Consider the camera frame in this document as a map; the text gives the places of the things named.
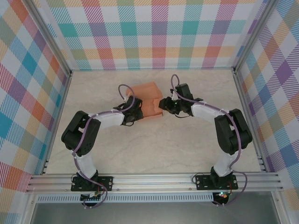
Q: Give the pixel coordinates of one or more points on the orange paper box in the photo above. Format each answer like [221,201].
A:
[149,93]

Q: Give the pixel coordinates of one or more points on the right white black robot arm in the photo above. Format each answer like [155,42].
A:
[224,135]

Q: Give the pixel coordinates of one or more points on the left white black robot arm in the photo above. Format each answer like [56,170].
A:
[70,137]

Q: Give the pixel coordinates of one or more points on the grey metal panel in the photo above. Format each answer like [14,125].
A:
[151,213]

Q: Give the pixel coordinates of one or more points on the right aluminium floor rail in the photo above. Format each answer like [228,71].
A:
[245,105]

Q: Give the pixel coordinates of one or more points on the aluminium floor rail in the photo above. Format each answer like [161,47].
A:
[63,102]
[245,105]

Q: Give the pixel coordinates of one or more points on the aluminium mounting rail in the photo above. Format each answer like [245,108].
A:
[151,180]

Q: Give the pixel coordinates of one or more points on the left aluminium floor rail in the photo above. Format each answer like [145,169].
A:
[63,102]

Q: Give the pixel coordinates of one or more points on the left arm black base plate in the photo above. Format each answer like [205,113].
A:
[108,180]

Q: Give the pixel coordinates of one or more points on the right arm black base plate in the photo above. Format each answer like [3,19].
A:
[203,182]

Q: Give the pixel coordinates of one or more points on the right aluminium frame post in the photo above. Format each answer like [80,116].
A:
[251,35]

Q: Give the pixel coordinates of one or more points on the aluminium frame post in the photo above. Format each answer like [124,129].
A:
[251,35]
[53,39]

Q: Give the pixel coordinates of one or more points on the left aluminium frame post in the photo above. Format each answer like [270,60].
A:
[53,39]

